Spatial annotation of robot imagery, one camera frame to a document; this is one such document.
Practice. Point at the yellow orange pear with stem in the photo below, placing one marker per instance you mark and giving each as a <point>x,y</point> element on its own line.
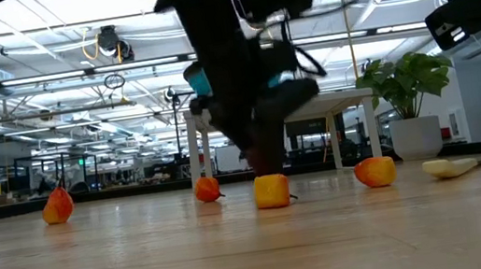
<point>271,191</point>

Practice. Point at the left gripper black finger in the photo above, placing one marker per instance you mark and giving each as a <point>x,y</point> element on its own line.
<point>234,126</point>
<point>292,101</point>

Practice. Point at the black background monitor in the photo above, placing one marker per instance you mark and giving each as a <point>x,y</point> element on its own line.
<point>315,126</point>

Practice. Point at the red yellow pear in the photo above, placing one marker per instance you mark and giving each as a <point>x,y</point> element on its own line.
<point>57,207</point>

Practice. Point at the green plant in white pot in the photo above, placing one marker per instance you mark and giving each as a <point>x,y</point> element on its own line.
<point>415,138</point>

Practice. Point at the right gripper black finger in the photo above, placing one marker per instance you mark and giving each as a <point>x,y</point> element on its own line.
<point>452,12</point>
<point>466,31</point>

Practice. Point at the blue collapsible bowl grey rim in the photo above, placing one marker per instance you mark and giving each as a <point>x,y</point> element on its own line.
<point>200,83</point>

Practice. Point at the white perforated shelf riser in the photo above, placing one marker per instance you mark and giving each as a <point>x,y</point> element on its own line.
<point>344,101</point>

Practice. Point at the orange red peach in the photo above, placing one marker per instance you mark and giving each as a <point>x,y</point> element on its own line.
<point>375,173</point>

